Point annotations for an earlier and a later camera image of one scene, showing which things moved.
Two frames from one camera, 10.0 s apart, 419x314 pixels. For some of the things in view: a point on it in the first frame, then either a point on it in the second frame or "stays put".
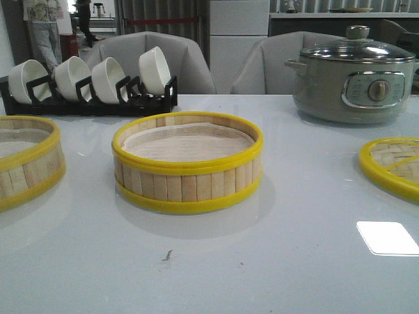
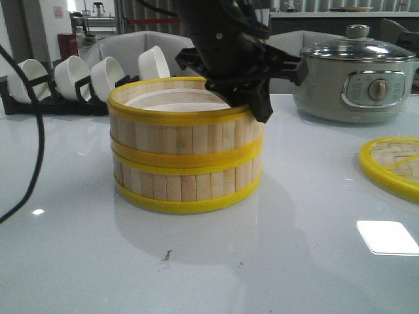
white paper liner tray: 16,140 to 179,99
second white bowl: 67,74 stays put
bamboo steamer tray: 32,159 to 181,139
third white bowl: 105,74 stays put
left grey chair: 185,61 stays put
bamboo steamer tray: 186,160 stays put
